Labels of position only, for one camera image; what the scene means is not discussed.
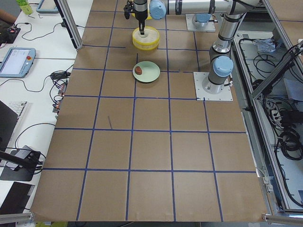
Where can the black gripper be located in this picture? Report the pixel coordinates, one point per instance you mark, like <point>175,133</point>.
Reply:
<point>141,14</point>

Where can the white bun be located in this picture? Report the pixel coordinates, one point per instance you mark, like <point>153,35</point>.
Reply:
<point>143,36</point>

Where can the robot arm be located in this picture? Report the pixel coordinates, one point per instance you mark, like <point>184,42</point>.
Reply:
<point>233,13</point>
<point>202,21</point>

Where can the bottom yellow steamer layer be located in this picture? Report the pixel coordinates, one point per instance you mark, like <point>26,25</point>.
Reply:
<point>149,43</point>

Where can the brown bun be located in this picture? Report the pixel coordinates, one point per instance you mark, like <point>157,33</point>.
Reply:
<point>138,70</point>

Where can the light green plate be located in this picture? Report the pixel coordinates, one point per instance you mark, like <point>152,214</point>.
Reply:
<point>151,71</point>

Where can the blue teach pendant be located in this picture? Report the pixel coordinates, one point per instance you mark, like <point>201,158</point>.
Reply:
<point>47,6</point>
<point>17,62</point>

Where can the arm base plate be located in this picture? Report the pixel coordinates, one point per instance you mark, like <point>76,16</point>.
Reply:
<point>206,91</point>
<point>190,26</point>

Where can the aluminium frame post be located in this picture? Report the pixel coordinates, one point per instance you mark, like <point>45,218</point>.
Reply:
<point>68,20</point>

